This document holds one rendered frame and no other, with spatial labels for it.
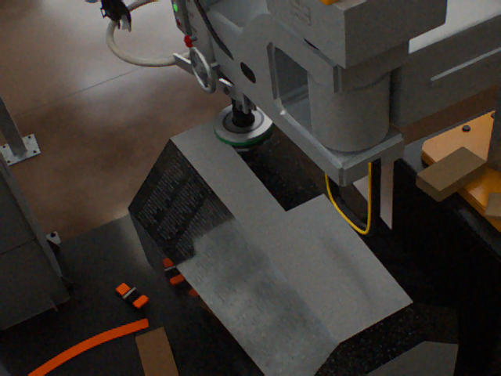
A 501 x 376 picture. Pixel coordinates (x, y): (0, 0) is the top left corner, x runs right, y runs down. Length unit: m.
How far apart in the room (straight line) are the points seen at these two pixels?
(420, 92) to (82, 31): 3.57
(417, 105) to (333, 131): 0.21
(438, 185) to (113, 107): 2.42
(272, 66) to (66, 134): 2.41
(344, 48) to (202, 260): 1.07
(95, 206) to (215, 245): 1.42
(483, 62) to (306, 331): 0.82
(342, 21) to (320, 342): 0.89
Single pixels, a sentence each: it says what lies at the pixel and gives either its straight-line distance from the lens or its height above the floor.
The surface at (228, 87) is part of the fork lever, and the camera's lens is 2.17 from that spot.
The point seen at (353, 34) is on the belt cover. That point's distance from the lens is 1.26.
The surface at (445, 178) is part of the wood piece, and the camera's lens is 2.10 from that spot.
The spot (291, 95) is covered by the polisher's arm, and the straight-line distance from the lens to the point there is 1.75.
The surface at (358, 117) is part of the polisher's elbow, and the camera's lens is 1.52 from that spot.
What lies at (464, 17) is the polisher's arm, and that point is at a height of 1.45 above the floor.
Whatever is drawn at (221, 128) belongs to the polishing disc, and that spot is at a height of 0.83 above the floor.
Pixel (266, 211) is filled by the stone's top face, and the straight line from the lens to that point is 2.05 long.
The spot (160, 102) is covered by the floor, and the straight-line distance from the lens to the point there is 3.97.
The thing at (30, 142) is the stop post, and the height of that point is 0.01.
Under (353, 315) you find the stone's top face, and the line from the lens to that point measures 1.80.
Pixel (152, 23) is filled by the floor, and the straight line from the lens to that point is 4.76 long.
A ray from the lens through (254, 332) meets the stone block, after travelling 1.95.
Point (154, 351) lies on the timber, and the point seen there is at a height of 0.14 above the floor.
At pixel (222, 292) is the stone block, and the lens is 2.06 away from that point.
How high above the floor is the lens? 2.30
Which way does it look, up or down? 44 degrees down
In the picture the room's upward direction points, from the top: 10 degrees counter-clockwise
